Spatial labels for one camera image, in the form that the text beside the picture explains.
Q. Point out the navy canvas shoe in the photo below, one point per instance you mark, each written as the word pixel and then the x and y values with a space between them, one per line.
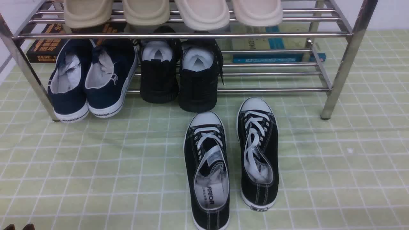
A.
pixel 66 84
pixel 113 65

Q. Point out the blue book under rack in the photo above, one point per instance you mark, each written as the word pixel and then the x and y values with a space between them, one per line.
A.
pixel 267 58

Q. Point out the silver metal shoe rack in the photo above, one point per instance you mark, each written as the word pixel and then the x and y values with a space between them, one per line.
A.
pixel 327 21

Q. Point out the black laced sneaker left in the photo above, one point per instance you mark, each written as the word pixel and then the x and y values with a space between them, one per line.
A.
pixel 207 171

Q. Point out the black laced sneaker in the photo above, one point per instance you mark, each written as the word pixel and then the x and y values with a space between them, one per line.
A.
pixel 257 132
pixel 207 171

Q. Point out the black textured shoe right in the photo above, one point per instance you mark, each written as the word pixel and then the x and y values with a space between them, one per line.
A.
pixel 201 66

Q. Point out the black textured shoe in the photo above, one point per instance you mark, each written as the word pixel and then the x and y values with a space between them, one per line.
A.
pixel 201 66
pixel 158 64

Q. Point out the black laced sneaker right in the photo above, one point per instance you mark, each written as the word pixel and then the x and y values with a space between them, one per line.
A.
pixel 257 132

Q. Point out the black textured shoe left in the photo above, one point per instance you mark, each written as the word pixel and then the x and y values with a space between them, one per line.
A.
pixel 158 64

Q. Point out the beige teal book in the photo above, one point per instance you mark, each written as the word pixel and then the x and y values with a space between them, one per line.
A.
pixel 269 43

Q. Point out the green checkered tablecloth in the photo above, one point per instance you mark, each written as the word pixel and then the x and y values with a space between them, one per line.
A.
pixel 128 172

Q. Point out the cream slipper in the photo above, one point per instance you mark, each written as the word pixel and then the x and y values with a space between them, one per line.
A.
pixel 204 15
pixel 258 13

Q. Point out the cream slipper far right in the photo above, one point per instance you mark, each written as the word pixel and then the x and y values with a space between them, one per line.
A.
pixel 258 13

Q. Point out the beige slipper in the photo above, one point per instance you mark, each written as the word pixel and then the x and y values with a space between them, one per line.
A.
pixel 146 12
pixel 86 13

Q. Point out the beige slipper far left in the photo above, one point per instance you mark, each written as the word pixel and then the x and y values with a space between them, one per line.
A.
pixel 86 13

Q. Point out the black orange book left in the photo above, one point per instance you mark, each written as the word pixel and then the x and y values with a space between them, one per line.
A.
pixel 47 50

